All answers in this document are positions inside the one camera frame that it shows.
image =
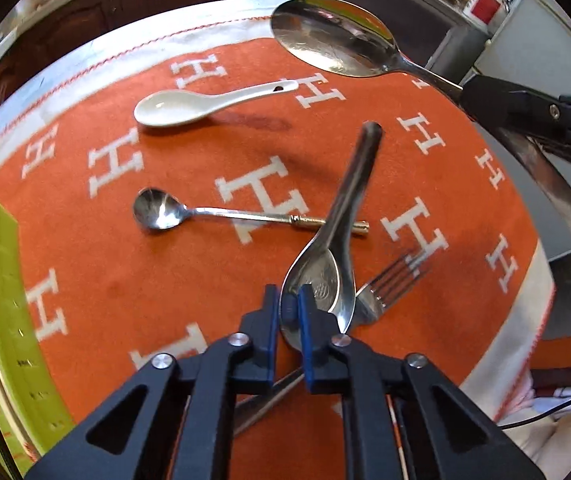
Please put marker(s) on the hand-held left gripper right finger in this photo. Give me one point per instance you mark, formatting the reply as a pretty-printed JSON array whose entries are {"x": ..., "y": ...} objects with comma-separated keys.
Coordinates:
[{"x": 308, "y": 340}]

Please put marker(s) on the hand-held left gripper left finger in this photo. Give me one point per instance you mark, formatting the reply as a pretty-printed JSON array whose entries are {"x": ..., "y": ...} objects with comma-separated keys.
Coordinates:
[{"x": 271, "y": 340}]

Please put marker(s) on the steel soup spoon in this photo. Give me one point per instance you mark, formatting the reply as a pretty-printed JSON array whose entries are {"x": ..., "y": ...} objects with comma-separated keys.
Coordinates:
[{"x": 335, "y": 240}]

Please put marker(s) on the large steel spoon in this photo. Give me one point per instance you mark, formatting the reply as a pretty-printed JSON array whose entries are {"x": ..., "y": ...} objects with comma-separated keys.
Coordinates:
[{"x": 335, "y": 35}]

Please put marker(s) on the green plastic utensil tray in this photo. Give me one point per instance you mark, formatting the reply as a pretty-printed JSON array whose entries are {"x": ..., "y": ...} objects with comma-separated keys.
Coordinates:
[{"x": 0, "y": 270}]

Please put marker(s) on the steel fork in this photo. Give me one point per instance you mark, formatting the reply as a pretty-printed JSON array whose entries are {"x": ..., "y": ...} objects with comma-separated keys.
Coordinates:
[{"x": 370, "y": 305}]

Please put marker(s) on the white fridge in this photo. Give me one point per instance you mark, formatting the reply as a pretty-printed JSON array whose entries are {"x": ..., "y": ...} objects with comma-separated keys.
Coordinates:
[{"x": 530, "y": 35}]

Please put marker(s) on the grey cabinet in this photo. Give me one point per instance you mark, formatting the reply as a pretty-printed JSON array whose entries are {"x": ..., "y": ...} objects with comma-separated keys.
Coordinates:
[{"x": 445, "y": 35}]

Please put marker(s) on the red box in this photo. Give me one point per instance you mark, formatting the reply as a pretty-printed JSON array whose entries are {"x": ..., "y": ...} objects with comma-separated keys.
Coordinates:
[{"x": 485, "y": 5}]

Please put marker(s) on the orange blanket with white letters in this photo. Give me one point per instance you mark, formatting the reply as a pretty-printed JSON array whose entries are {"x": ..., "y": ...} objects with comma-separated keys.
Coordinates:
[{"x": 165, "y": 270}]

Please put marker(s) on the white ceramic spoon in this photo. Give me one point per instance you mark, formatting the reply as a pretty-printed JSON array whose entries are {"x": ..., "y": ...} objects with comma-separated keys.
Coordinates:
[{"x": 165, "y": 107}]

